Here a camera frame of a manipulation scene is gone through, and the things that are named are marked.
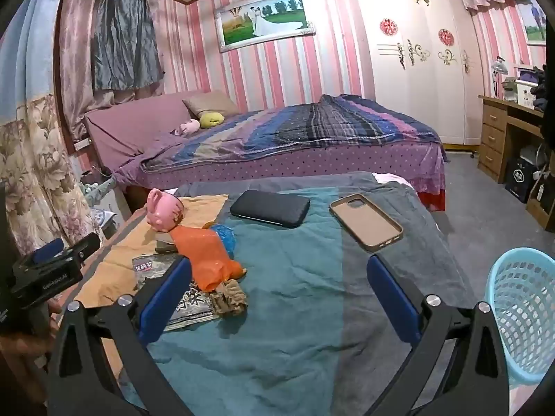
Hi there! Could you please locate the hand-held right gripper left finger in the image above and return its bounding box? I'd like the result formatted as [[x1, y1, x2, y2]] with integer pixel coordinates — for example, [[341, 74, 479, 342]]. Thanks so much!
[[48, 257, 194, 416]]

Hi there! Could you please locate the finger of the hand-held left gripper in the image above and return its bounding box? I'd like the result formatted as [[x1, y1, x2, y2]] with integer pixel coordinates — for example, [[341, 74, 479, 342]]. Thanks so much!
[[63, 233, 101, 266], [31, 237, 66, 266]]

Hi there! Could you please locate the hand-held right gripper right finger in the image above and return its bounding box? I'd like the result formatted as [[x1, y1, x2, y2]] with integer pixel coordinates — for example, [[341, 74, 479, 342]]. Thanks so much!
[[366, 255, 510, 416]]

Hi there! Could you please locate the black white patterned packet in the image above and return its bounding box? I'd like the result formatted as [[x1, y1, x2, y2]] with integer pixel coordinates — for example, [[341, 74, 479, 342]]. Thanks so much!
[[167, 281, 220, 332]]

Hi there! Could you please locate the silver snack packet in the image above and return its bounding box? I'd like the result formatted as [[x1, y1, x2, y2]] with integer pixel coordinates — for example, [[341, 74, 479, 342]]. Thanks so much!
[[131, 253, 183, 291]]

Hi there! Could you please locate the orange plastic bag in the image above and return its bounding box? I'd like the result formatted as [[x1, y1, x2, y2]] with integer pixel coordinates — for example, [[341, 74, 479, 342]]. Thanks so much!
[[170, 225, 247, 292]]

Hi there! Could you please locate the brown wrapper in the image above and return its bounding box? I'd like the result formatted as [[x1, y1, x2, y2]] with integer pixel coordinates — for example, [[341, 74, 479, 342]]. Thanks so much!
[[210, 279, 249, 316]]

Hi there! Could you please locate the blue plastic bag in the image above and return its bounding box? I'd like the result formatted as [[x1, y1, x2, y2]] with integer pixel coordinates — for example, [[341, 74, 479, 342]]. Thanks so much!
[[208, 223, 237, 255]]

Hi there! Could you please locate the light blue plastic basket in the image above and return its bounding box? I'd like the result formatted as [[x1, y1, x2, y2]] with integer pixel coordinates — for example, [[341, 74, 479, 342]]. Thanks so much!
[[485, 248, 555, 385]]

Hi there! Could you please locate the person's left hand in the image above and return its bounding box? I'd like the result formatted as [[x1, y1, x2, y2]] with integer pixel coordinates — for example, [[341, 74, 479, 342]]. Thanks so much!
[[48, 297, 65, 339]]

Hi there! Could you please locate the orange cloth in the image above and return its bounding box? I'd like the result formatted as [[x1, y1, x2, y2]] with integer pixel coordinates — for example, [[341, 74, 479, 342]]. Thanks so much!
[[78, 194, 230, 308]]

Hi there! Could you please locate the cluttered bedside stand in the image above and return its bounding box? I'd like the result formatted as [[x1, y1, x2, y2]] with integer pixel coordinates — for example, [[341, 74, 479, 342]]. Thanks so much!
[[80, 169, 118, 226]]

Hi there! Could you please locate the beige phone case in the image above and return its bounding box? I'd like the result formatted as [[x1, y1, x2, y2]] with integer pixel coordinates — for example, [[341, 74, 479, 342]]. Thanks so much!
[[328, 193, 404, 253]]

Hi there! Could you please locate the pink piggy bank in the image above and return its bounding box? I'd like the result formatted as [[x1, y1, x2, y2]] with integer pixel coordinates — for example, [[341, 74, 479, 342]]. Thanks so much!
[[146, 188, 185, 231]]

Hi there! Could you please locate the floral curtain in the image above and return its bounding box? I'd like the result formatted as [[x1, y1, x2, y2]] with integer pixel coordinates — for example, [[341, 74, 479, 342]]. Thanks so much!
[[0, 0, 113, 269]]

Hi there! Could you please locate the teal cloth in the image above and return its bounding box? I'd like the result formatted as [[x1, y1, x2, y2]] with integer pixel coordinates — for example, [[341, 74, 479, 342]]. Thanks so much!
[[119, 214, 378, 416]]

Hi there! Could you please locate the purple bed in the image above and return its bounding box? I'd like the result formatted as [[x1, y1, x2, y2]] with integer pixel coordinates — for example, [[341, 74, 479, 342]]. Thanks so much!
[[83, 91, 447, 213]]

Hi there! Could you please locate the black textured case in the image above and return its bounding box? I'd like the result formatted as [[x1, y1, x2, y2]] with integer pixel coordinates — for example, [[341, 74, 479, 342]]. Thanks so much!
[[230, 190, 311, 229]]

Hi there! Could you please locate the black paper bag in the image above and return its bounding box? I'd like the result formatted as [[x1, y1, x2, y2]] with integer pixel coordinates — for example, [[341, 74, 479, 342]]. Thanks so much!
[[505, 156, 538, 203]]

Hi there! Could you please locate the yellow plush toy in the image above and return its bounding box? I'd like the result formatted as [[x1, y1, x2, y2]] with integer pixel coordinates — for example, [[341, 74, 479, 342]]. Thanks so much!
[[198, 110, 225, 128]]

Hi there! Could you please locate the striped quilt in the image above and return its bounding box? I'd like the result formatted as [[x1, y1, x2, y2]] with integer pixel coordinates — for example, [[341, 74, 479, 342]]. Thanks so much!
[[141, 94, 443, 172]]

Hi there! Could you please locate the beige pillow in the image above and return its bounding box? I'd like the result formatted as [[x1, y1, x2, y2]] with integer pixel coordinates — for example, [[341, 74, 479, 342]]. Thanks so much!
[[182, 91, 239, 118]]

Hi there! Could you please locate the wooden desk with drawers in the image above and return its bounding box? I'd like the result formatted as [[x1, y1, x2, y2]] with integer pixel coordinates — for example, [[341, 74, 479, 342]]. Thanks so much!
[[478, 94, 555, 230]]

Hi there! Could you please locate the pink patterned curtain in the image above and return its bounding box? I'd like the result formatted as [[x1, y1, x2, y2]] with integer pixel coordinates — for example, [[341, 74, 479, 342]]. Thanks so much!
[[58, 0, 165, 148]]

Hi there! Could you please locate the white fan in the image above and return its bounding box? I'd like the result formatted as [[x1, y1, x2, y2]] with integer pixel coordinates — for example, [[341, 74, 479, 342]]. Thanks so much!
[[518, 145, 545, 170]]

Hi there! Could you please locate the white wardrobe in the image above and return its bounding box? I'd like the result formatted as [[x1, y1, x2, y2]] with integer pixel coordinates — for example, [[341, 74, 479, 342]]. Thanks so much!
[[347, 0, 482, 148]]

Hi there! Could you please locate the grey curtain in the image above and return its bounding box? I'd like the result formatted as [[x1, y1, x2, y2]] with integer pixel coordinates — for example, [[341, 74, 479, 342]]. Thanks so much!
[[91, 0, 164, 93]]

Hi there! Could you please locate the white storage box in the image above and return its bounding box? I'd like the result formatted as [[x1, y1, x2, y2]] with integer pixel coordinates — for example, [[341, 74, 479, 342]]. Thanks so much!
[[514, 82, 538, 109]]

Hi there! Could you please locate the desk lamp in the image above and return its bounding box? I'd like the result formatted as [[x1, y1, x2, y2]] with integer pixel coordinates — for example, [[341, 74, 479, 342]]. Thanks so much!
[[490, 56, 509, 96]]

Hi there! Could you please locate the pile of dark clothes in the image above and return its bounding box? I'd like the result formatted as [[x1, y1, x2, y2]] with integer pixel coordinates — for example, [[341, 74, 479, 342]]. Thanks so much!
[[530, 65, 552, 111]]

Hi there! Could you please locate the framed wedding photo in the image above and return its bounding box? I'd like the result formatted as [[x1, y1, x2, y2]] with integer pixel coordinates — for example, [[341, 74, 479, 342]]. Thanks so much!
[[214, 0, 316, 53]]

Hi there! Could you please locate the small framed photo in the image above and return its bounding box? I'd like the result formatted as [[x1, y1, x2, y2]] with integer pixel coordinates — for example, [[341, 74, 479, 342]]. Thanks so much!
[[516, 0, 548, 46]]

